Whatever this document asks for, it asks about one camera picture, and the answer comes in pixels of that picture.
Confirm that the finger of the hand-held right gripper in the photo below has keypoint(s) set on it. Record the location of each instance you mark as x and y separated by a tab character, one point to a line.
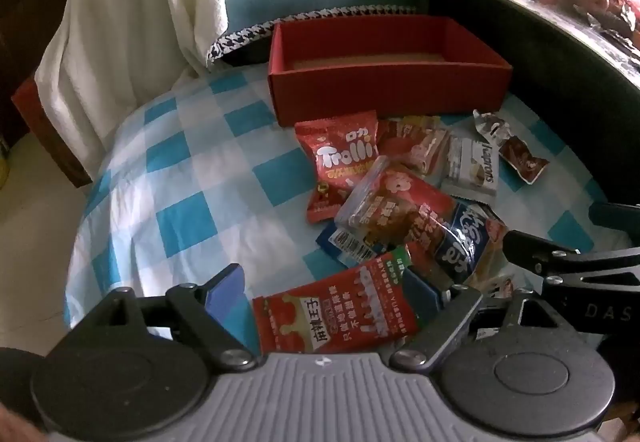
617	217
540	254

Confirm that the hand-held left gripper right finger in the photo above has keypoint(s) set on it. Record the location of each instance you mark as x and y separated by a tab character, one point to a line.
422	294

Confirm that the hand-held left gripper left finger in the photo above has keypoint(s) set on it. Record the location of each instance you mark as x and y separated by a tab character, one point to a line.
225	302

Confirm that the dark blue wafer packet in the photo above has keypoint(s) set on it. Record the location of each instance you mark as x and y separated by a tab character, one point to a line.
465	247

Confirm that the blue candy packet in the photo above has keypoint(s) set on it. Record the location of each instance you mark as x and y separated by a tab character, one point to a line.
350	244

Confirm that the red spicy strip packet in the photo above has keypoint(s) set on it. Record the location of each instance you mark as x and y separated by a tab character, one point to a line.
330	317

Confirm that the clear red orange snack packet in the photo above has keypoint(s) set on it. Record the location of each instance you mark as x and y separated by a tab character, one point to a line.
395	202

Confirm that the silver brown snack packet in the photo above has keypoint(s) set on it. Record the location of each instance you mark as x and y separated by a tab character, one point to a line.
515	147

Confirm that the white wafer packet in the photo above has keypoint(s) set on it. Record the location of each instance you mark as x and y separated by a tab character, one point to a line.
472	167

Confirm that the orange red cartoon snack packet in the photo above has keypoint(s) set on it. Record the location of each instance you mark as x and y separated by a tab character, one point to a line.
415	147

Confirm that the red gummy candy packet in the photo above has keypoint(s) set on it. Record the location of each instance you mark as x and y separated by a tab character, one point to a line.
340	152

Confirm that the red cardboard box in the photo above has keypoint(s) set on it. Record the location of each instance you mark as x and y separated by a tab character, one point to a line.
390	87

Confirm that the blue white checkered sheet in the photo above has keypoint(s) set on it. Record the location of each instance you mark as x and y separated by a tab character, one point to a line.
200	182

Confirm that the white towel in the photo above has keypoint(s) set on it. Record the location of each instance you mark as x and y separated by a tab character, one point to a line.
140	22

